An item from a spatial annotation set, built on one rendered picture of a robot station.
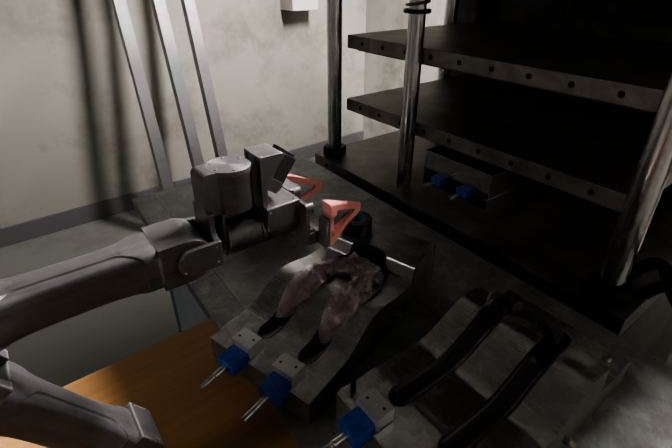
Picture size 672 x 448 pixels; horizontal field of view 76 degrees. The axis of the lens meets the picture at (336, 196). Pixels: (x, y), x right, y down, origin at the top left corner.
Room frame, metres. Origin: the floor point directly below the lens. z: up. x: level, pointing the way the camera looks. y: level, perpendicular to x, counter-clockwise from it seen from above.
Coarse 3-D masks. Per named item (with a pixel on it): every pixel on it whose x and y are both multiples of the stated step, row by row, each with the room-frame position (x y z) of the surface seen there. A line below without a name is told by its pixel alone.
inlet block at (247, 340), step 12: (240, 336) 0.61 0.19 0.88; (252, 336) 0.61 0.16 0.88; (228, 348) 0.60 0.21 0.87; (240, 348) 0.60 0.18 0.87; (252, 348) 0.59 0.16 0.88; (228, 360) 0.57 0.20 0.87; (240, 360) 0.57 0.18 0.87; (216, 372) 0.55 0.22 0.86; (228, 372) 0.56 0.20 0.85; (204, 384) 0.52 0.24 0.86
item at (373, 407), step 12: (360, 396) 0.45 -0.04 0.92; (372, 396) 0.45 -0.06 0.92; (360, 408) 0.44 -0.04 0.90; (372, 408) 0.43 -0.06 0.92; (384, 408) 0.44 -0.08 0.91; (348, 420) 0.42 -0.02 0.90; (360, 420) 0.42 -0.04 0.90; (372, 420) 0.42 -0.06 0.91; (384, 420) 0.42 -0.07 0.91; (348, 432) 0.40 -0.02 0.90; (360, 432) 0.40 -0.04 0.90; (372, 432) 0.41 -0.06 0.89; (336, 444) 0.39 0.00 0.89; (360, 444) 0.40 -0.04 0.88
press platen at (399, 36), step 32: (384, 32) 1.84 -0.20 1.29; (448, 32) 1.84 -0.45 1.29; (480, 32) 1.84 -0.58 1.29; (512, 32) 1.84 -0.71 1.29; (544, 32) 1.84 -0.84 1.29; (448, 64) 1.37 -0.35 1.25; (480, 64) 1.28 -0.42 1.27; (512, 64) 1.20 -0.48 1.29; (544, 64) 1.18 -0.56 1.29; (576, 64) 1.18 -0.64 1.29; (608, 64) 1.18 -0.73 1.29; (640, 64) 1.18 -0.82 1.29; (608, 96) 0.99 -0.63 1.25; (640, 96) 0.94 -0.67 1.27
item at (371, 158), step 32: (320, 160) 1.77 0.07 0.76; (352, 160) 1.71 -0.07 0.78; (384, 160) 1.71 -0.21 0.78; (416, 160) 1.71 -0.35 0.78; (384, 192) 1.43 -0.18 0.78; (416, 192) 1.41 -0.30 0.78; (448, 224) 1.19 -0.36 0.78; (480, 224) 1.19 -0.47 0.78; (512, 224) 1.19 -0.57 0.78; (544, 224) 1.19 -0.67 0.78; (576, 224) 1.19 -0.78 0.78; (608, 224) 1.19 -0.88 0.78; (480, 256) 1.08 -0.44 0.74; (512, 256) 1.01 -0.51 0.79; (544, 256) 1.01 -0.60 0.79; (576, 256) 1.01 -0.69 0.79; (640, 256) 1.01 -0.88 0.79; (544, 288) 0.91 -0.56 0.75; (576, 288) 0.87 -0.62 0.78; (640, 288) 0.87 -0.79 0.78; (608, 320) 0.78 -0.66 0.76
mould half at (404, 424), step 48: (480, 288) 0.70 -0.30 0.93; (432, 336) 0.61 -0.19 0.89; (528, 336) 0.56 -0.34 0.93; (576, 336) 0.64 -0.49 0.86; (384, 384) 0.50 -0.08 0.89; (480, 384) 0.50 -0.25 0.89; (576, 384) 0.47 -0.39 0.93; (384, 432) 0.41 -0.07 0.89; (432, 432) 0.41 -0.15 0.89; (528, 432) 0.42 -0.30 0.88; (576, 432) 0.47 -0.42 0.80
